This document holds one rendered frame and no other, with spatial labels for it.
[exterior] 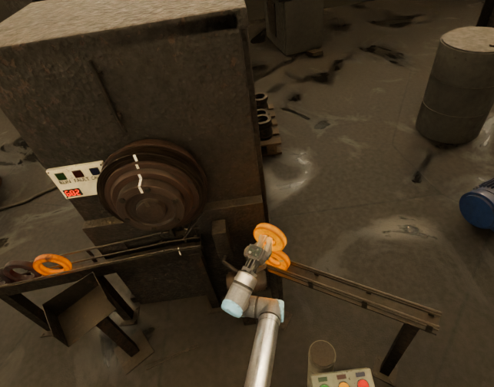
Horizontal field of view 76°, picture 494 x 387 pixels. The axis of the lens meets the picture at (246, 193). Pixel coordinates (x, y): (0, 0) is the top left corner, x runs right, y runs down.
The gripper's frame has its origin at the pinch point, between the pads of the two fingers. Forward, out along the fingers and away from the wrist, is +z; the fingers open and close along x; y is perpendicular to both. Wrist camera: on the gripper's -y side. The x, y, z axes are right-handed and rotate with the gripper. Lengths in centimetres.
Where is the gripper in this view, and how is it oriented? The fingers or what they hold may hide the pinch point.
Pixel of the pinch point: (269, 235)
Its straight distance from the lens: 142.0
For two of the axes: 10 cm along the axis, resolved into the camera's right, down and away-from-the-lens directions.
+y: -2.6, -5.0, -8.2
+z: 4.4, -8.2, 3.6
